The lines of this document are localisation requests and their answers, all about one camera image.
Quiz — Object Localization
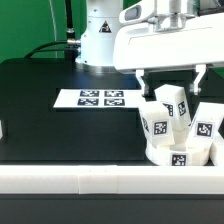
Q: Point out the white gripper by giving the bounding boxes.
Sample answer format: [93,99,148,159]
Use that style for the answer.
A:
[113,13,224,97]

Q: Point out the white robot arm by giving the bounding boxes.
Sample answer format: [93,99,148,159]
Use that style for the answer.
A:
[80,0,224,94]

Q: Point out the white right fence bar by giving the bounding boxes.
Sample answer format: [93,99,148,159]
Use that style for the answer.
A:
[210,133,224,167]

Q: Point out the white fence bar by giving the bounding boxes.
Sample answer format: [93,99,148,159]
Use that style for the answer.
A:
[210,133,224,167]
[0,165,224,194]

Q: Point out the white marker sheet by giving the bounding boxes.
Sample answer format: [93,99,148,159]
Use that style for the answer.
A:
[54,89,145,109]

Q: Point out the white object at left edge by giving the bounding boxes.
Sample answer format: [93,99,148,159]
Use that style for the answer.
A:
[0,120,3,140]

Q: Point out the white front fence bar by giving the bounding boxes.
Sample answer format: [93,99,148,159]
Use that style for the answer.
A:
[0,165,224,194]

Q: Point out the black cable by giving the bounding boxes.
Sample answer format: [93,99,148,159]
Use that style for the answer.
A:
[23,38,82,60]

